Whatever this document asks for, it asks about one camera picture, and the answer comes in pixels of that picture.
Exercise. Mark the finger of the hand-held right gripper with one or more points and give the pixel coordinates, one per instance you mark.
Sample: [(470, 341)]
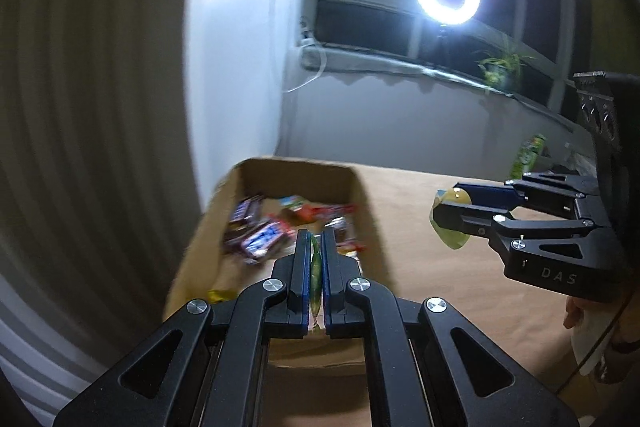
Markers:
[(465, 217), (492, 196)]

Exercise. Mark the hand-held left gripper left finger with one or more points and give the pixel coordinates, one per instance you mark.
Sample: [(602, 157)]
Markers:
[(301, 287)]

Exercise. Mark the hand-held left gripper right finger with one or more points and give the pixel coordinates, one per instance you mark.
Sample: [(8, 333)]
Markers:
[(328, 287)]

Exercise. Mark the green candy packet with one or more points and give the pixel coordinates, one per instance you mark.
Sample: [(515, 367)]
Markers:
[(316, 277)]

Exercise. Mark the round green candy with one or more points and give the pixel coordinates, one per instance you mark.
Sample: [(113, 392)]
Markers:
[(454, 239)]

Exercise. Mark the red silver snack packet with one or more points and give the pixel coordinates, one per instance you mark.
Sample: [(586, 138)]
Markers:
[(346, 246)]

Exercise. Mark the large brown chocolate bar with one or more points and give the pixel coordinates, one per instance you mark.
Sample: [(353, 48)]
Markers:
[(262, 239)]

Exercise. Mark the red clear candy packet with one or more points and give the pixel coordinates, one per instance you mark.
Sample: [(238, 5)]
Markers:
[(325, 211)]

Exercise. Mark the yellow snack packet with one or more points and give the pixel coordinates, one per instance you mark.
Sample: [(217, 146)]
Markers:
[(220, 295)]

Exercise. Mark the small brown chocolate bar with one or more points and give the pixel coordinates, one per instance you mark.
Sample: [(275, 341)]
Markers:
[(245, 209)]

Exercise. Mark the cardboard box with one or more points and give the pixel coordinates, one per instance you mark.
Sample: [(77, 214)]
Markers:
[(300, 177)]

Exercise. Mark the person's right hand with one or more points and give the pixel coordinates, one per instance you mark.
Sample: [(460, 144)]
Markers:
[(577, 314)]

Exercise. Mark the green paper bag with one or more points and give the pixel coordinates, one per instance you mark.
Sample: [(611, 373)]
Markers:
[(527, 157)]

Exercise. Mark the potted spider plant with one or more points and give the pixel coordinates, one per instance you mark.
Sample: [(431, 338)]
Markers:
[(500, 67)]

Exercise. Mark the grey windowsill cover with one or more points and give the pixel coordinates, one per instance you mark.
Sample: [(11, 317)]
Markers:
[(375, 64)]

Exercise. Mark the white panel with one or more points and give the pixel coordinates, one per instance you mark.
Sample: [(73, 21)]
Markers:
[(235, 82)]

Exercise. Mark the white power strip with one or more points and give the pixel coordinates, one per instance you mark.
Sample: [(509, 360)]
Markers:
[(306, 36)]

